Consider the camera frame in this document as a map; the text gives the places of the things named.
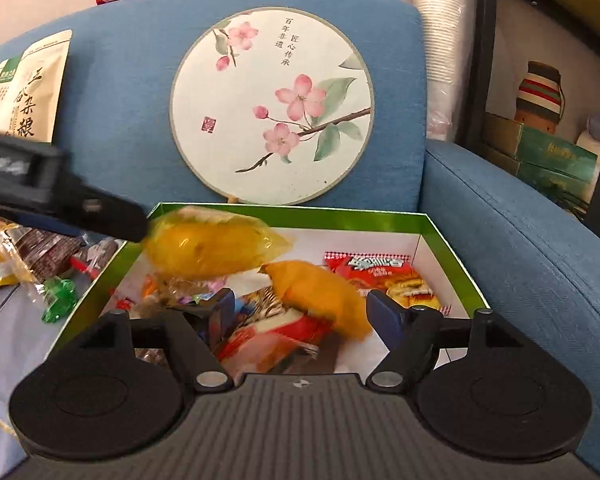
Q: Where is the dark brown snack packet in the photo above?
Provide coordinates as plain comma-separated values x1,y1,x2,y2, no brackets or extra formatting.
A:
16,226,84,282

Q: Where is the red white snack packet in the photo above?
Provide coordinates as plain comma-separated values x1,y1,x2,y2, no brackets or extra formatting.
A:
216,306,334,379

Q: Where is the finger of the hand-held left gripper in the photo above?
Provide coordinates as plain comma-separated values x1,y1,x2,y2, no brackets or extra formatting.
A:
45,177,149,244
0,207,88,239

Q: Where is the blue sofa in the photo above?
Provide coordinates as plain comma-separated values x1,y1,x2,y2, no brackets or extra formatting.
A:
0,0,600,467

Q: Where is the dark red dried fruit packet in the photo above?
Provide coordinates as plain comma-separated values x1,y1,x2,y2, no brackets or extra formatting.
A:
69,239,124,282

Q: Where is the zebra striped snack packet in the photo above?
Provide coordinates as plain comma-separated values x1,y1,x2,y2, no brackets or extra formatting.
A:
239,289,287,322

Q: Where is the beige green grain pouch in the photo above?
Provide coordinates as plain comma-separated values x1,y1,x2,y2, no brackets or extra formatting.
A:
0,29,74,144

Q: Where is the yellow puffy snack packet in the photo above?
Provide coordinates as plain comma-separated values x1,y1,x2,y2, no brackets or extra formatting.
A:
144,206,294,282

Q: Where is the yellow clear snack packet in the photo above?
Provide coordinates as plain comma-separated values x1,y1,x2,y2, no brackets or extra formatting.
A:
0,229,37,297

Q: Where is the striped ceramic vase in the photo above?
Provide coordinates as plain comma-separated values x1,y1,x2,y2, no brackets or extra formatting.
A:
514,60,564,134

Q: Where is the green candy packet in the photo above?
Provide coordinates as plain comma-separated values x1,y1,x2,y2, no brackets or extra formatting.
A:
41,276,79,324

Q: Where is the red chip snack packet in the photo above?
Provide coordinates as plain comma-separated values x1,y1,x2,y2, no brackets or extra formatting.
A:
324,251,444,312

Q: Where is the green carton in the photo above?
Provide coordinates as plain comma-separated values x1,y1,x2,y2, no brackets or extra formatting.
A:
481,111,599,202

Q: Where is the green cardboard box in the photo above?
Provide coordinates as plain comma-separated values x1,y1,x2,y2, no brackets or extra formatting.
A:
46,202,492,378

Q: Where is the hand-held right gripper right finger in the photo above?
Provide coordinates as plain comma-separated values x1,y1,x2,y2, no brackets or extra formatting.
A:
365,289,524,394

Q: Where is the black metal rack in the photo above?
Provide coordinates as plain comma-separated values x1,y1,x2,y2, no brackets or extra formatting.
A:
454,0,600,253

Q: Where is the orange snack packet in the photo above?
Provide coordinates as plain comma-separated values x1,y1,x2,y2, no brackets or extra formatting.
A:
261,259,374,342

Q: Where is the round flower painted fan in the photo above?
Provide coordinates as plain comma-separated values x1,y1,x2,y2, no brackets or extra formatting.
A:
169,7,375,206

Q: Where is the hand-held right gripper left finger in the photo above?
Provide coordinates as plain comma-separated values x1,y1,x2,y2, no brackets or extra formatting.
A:
79,287,238,394

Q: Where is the wrapped stack of plastic cups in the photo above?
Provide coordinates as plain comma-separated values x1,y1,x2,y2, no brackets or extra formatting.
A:
411,0,482,142

